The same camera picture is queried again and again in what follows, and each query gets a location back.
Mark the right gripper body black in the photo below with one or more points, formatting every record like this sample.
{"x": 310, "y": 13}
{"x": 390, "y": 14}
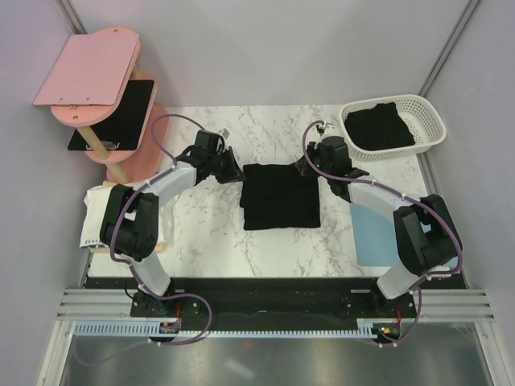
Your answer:
{"x": 315, "y": 153}

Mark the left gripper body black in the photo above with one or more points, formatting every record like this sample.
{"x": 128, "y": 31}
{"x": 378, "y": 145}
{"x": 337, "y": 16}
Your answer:
{"x": 221, "y": 166}

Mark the black t shirt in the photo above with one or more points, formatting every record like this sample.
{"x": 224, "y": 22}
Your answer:
{"x": 278, "y": 196}
{"x": 378, "y": 128}

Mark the white t shirt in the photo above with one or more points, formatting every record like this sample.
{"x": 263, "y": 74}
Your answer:
{"x": 96, "y": 200}

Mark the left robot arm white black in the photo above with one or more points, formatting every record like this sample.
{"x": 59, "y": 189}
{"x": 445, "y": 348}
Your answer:
{"x": 130, "y": 226}

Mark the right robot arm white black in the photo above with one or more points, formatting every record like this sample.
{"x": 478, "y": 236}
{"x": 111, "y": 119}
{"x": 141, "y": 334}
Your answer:
{"x": 426, "y": 240}

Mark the black t shirt in basket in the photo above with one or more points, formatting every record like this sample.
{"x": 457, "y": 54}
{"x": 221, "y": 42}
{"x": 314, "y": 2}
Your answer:
{"x": 378, "y": 128}

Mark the light blue folding board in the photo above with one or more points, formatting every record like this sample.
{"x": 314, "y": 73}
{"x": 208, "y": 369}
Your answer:
{"x": 374, "y": 238}

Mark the black clipboard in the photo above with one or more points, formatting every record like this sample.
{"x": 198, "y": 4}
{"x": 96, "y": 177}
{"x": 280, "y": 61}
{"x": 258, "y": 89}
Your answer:
{"x": 122, "y": 129}

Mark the white plastic basket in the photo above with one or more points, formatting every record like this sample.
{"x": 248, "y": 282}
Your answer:
{"x": 420, "y": 116}

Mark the pink tiered shelf stand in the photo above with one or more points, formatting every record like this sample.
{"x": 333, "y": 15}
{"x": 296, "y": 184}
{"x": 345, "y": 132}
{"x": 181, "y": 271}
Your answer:
{"x": 86, "y": 85}

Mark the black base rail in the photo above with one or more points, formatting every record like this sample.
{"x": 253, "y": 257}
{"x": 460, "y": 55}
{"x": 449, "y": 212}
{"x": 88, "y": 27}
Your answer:
{"x": 348, "y": 298}

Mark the light blue cable duct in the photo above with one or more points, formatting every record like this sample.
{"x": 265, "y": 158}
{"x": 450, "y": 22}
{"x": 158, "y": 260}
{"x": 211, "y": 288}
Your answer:
{"x": 362, "y": 330}

